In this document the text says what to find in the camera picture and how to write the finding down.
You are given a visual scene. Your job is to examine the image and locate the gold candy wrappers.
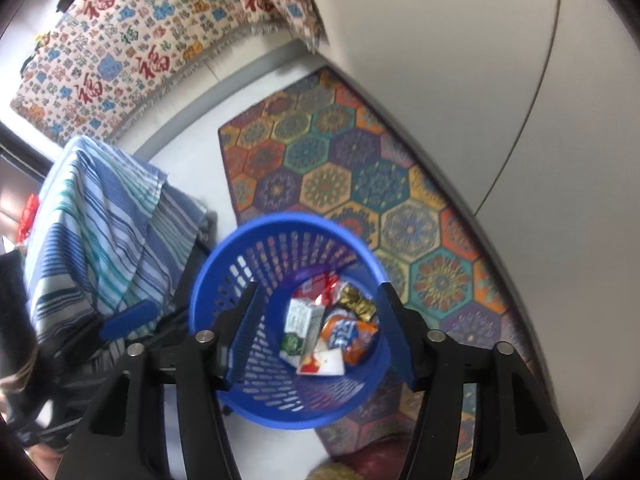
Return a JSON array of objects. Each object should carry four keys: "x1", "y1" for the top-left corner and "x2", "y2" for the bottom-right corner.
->
[{"x1": 337, "y1": 282, "x2": 377, "y2": 323}]

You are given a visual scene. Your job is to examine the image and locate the printed sofa cover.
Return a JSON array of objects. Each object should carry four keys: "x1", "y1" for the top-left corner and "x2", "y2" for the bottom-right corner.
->
[{"x1": 10, "y1": 0, "x2": 328, "y2": 143}]

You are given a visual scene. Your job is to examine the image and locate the colourful hexagon pattern rug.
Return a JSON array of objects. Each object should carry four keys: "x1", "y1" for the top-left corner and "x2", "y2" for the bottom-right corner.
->
[{"x1": 217, "y1": 67, "x2": 536, "y2": 461}]

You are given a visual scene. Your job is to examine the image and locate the dark red cloth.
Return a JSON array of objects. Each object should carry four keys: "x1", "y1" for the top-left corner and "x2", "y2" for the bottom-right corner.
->
[{"x1": 345, "y1": 440, "x2": 408, "y2": 480}]

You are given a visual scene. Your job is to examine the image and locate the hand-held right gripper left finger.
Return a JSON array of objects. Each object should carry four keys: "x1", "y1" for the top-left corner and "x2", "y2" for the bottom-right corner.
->
[{"x1": 52, "y1": 282, "x2": 268, "y2": 480}]

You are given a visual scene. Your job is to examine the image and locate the blue striped tablecloth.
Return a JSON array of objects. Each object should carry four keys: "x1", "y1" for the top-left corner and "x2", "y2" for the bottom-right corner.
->
[{"x1": 22, "y1": 135, "x2": 208, "y2": 361}]

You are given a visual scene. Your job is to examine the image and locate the white grey milk carton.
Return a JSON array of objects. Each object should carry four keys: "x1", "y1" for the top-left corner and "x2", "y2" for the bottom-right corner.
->
[{"x1": 280, "y1": 297, "x2": 326, "y2": 366}]

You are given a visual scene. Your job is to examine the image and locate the blue plastic basket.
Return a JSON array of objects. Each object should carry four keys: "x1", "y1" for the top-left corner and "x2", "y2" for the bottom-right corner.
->
[{"x1": 189, "y1": 212, "x2": 392, "y2": 431}]

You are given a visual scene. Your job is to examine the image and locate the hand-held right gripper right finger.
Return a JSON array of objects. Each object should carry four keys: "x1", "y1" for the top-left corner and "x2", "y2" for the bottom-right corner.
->
[{"x1": 375, "y1": 281, "x2": 586, "y2": 480}]

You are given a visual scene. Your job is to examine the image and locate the orange snack bag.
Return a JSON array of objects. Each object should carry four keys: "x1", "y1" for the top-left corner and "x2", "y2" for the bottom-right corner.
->
[{"x1": 320, "y1": 310, "x2": 380, "y2": 366}]

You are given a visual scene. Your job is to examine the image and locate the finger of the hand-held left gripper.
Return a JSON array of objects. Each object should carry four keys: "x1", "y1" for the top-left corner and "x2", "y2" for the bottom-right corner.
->
[{"x1": 40, "y1": 300, "x2": 157, "y2": 361}]

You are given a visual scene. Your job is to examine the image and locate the red plastic wrapper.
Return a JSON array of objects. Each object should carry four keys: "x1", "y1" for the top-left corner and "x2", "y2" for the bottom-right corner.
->
[{"x1": 19, "y1": 194, "x2": 41, "y2": 241}]

